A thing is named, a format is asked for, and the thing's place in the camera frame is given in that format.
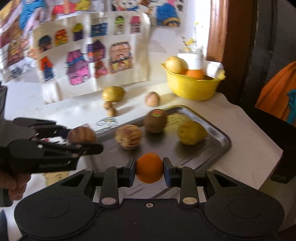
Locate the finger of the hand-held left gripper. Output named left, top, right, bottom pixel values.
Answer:
left=30, top=138, right=104, bottom=161
left=13, top=117, right=70, bottom=142

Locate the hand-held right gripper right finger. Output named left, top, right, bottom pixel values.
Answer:
left=162, top=157, right=240, bottom=207

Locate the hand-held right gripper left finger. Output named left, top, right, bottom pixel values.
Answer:
left=60, top=158, right=137, bottom=207

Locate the small orange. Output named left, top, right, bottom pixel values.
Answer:
left=136, top=153, right=164, bottom=184

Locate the dark striped pepino melon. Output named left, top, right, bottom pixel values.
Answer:
left=67, top=127, right=96, bottom=145

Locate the pale striped pepino melon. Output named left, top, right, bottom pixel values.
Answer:
left=115, top=125, right=142, bottom=150

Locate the metal baking tray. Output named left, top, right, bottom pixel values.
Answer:
left=94, top=105, right=232, bottom=201

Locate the large yellow green fruit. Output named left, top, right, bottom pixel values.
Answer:
left=178, top=120, right=208, bottom=146

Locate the brown kiwi with sticker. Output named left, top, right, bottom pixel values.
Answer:
left=143, top=109, right=167, bottom=133

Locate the tan passion fruit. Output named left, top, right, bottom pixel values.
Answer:
left=145, top=91, right=160, bottom=107

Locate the person's left hand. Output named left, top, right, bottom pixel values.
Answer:
left=0, top=173, right=31, bottom=201

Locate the small yellow green fruit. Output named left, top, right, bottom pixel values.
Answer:
left=102, top=86, right=125, bottom=102

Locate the yellow plastic bowl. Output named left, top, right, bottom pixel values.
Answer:
left=161, top=62, right=226, bottom=101

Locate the drawing of figure with fan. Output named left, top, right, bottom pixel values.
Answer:
left=0, top=0, right=93, bottom=81

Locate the yellow pear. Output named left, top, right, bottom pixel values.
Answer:
left=165, top=56, right=188, bottom=75

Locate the white and orange cup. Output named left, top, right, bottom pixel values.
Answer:
left=177, top=53, right=207, bottom=80

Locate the white paper roll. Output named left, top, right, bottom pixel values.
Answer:
left=205, top=61, right=225, bottom=77

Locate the house drawing sheet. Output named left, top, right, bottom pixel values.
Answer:
left=32, top=11, right=151, bottom=102

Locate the glass jar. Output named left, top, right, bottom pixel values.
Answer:
left=179, top=47, right=204, bottom=55

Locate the poster of orange dress figure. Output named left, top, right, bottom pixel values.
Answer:
left=255, top=61, right=296, bottom=127

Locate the yellow flower sprig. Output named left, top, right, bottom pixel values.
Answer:
left=181, top=22, right=200, bottom=50

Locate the dark door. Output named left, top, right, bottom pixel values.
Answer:
left=228, top=0, right=296, bottom=183

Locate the drawing of figure with teddy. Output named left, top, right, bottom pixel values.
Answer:
left=111, top=0, right=183, bottom=27

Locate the wooden door frame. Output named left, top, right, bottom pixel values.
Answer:
left=207, top=0, right=232, bottom=62

